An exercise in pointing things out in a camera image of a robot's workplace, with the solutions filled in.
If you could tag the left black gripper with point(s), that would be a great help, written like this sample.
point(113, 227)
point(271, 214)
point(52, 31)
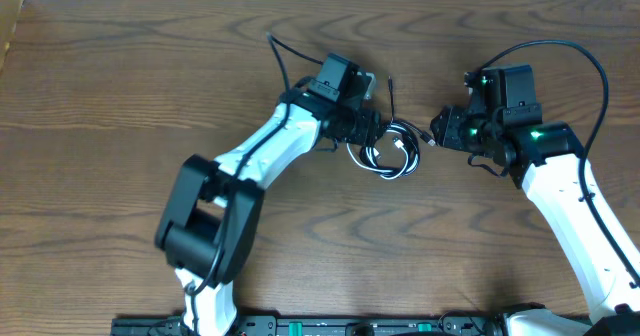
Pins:
point(373, 127)

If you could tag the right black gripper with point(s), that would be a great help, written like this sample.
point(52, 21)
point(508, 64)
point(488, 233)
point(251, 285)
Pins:
point(448, 134)

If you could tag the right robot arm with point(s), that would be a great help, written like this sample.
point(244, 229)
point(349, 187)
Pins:
point(503, 122)

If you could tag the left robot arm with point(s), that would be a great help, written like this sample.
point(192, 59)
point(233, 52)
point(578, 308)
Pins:
point(210, 220)

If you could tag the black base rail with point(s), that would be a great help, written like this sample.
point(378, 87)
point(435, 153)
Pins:
point(261, 325)

